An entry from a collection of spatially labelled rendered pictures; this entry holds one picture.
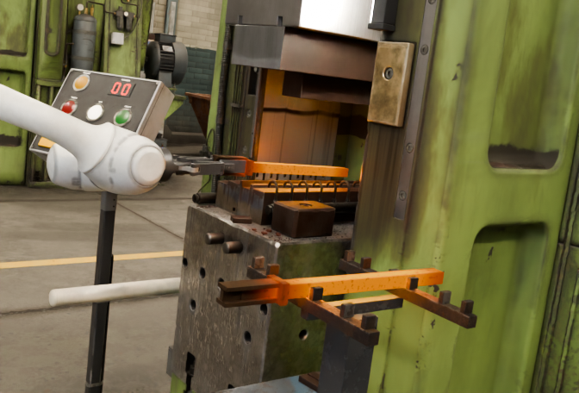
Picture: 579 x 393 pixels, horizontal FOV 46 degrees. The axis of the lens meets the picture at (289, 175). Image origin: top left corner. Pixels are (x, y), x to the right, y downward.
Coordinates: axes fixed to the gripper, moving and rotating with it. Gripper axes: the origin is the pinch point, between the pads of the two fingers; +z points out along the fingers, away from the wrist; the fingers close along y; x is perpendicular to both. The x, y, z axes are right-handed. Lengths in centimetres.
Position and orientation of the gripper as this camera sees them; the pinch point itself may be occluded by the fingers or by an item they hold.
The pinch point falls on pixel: (229, 165)
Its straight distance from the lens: 159.3
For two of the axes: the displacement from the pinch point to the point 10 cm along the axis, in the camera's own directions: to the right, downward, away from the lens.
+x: 1.2, -9.8, -1.5
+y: 6.1, 1.9, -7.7
